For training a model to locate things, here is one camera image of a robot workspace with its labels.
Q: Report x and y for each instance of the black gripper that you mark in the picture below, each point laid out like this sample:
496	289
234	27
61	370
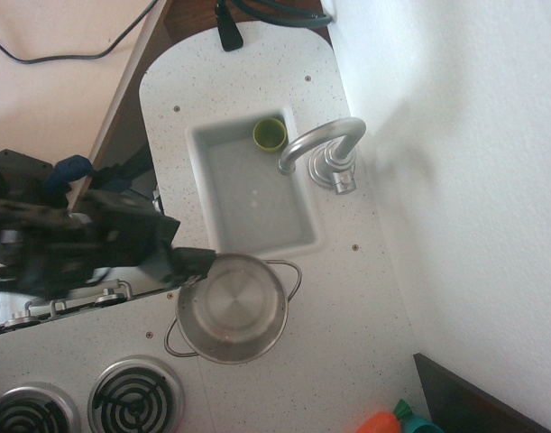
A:
120	231

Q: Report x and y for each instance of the stainless steel pot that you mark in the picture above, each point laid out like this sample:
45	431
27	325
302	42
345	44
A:
237	313

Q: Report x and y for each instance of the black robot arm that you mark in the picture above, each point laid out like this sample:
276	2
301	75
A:
46	252

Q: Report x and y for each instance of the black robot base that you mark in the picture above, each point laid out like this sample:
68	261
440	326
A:
22	177

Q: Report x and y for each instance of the grey sink basin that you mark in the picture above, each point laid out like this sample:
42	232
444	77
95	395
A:
248	206

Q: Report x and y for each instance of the right stove burner coil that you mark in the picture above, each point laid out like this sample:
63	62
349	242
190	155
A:
136	394

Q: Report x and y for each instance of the stove burner coil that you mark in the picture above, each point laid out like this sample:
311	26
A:
136	394
38	407

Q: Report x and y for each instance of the blue clamp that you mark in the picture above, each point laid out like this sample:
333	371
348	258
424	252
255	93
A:
66	171

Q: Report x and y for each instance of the green plastic cup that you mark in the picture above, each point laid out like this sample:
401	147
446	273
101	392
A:
270	134

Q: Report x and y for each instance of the silver stove knob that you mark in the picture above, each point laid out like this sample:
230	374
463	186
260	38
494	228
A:
22	318

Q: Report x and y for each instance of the silver toy faucet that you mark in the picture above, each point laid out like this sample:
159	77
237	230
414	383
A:
331	163

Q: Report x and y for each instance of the left stove burner coil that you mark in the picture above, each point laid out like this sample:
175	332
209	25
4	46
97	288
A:
38	407

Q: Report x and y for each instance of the orange toy carrot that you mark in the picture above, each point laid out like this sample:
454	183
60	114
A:
383	422

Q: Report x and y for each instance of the teal plastic cup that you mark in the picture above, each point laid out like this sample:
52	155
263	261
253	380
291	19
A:
409	422

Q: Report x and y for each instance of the dark board corner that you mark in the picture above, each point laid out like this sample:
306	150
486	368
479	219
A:
456	405

